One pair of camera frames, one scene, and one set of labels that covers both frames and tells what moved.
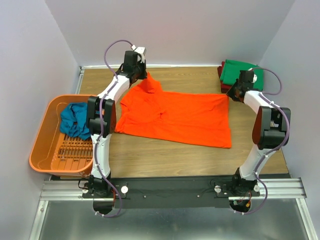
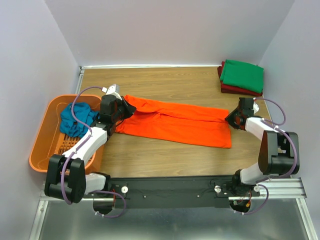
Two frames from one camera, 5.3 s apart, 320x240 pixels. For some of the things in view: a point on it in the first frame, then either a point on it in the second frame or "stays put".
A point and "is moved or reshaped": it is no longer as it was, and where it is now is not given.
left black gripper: (141, 74) to (124, 109)
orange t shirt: (202, 119) is moved or reshaped
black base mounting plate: (171, 191) stays put
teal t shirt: (74, 120) stays put
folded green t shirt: (231, 72) stays put
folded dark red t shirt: (224, 87) stays put
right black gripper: (235, 91) to (235, 117)
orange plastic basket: (54, 151) stays put
